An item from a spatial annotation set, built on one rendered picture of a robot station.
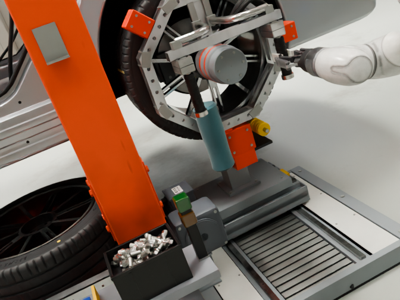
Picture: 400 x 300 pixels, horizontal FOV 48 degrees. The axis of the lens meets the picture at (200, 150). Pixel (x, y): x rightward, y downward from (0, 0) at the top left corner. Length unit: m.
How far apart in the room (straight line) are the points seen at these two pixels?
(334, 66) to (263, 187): 0.90
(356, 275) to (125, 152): 0.94
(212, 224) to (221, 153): 0.26
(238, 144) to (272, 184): 0.31
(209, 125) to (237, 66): 0.23
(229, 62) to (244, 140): 0.38
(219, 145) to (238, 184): 0.45
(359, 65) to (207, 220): 0.76
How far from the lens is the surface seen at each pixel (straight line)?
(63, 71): 1.23
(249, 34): 1.95
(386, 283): 1.78
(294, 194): 2.06
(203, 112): 1.48
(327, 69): 1.29
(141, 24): 1.62
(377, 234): 1.87
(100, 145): 1.28
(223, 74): 1.57
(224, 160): 1.67
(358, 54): 1.26
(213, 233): 1.66
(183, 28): 1.93
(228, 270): 1.86
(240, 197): 2.00
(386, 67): 1.35
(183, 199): 1.21
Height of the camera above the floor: 1.22
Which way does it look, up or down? 22 degrees down
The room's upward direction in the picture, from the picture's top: 19 degrees counter-clockwise
